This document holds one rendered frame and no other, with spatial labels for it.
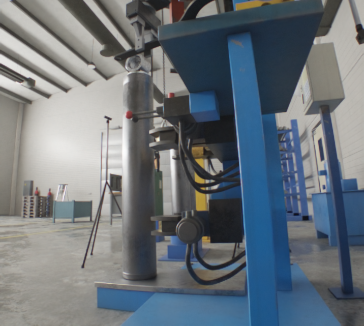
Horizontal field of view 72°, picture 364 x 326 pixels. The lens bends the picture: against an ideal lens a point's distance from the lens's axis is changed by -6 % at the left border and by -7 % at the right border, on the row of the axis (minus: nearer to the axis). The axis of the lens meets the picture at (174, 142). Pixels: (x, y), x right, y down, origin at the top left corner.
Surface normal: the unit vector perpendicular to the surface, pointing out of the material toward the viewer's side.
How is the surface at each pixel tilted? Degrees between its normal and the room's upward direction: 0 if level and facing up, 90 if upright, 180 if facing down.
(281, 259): 90
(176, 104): 90
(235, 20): 90
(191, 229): 90
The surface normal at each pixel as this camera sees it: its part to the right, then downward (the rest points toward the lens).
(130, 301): -0.27, -0.20
